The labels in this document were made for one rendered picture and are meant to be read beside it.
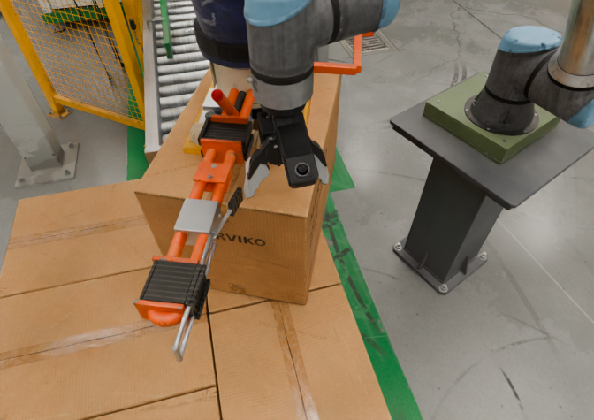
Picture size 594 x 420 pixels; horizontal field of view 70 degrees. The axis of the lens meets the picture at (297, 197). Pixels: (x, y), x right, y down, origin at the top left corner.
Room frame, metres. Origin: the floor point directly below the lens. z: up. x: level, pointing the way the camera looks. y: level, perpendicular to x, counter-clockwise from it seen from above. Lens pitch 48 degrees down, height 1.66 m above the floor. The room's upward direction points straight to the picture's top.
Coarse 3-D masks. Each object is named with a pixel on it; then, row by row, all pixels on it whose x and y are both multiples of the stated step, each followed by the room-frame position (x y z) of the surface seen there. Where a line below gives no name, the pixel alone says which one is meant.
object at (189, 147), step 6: (198, 114) 0.90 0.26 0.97; (204, 114) 0.90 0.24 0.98; (210, 114) 0.87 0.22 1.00; (216, 114) 0.87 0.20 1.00; (198, 120) 0.88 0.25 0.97; (204, 120) 0.87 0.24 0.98; (186, 144) 0.79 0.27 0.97; (192, 144) 0.79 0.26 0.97; (186, 150) 0.77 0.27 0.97; (192, 150) 0.77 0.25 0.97; (198, 150) 0.77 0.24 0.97
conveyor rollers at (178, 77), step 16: (176, 0) 2.63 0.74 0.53; (160, 16) 2.37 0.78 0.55; (176, 16) 2.38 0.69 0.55; (192, 16) 2.40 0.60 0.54; (160, 32) 2.19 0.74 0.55; (176, 32) 2.20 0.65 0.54; (192, 32) 2.22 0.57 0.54; (160, 48) 2.02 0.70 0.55; (176, 48) 2.03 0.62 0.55; (192, 48) 2.04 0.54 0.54; (160, 64) 1.91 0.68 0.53; (176, 64) 1.87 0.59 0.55; (192, 64) 1.87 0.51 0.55; (208, 64) 1.88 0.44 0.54; (160, 80) 1.74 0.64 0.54; (176, 80) 1.75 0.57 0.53; (192, 80) 1.77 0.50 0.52; (176, 96) 1.59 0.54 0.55; (176, 112) 1.49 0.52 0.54
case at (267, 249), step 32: (192, 96) 1.01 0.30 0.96; (320, 96) 1.01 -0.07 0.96; (256, 128) 0.87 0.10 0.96; (320, 128) 0.87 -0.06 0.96; (160, 160) 0.75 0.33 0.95; (192, 160) 0.75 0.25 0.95; (160, 192) 0.65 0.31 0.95; (256, 192) 0.64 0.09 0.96; (288, 192) 0.64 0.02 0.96; (320, 192) 0.78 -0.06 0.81; (160, 224) 0.64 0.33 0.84; (256, 224) 0.59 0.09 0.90; (288, 224) 0.58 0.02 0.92; (320, 224) 0.82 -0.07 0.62; (224, 256) 0.61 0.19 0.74; (256, 256) 0.60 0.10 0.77; (288, 256) 0.58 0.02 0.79; (224, 288) 0.62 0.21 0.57; (256, 288) 0.60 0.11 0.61; (288, 288) 0.58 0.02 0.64
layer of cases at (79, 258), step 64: (64, 192) 1.02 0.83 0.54; (128, 192) 1.02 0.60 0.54; (64, 256) 0.75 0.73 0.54; (128, 256) 0.75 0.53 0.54; (320, 256) 0.75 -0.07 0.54; (0, 320) 0.54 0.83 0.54; (64, 320) 0.54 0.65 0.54; (128, 320) 0.54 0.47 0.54; (256, 320) 0.54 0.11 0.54; (320, 320) 0.54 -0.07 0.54; (0, 384) 0.36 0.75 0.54; (64, 384) 0.36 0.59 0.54; (128, 384) 0.36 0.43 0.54; (192, 384) 0.36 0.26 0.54; (256, 384) 0.36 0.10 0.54; (320, 384) 0.36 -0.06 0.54
